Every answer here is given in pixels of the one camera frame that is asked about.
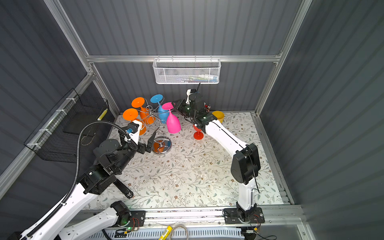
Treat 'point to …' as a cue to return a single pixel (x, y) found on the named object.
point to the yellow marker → (167, 232)
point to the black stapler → (124, 189)
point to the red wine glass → (198, 134)
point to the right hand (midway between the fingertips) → (172, 104)
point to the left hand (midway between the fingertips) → (143, 128)
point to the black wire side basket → (74, 119)
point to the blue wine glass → (162, 114)
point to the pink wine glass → (173, 123)
